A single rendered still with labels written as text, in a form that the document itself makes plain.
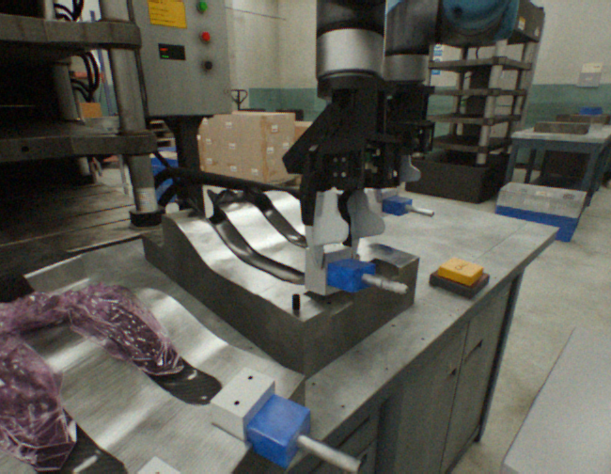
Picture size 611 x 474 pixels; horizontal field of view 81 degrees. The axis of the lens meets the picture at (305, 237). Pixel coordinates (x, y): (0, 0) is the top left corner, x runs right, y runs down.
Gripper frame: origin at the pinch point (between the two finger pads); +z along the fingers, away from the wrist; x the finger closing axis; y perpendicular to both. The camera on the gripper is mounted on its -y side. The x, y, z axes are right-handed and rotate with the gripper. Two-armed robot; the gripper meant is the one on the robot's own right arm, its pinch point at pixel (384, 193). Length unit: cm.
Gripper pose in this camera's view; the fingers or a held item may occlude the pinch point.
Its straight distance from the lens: 74.0
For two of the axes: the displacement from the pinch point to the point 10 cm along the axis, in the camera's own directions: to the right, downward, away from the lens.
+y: 6.9, 2.6, -6.7
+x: 7.2, -2.5, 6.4
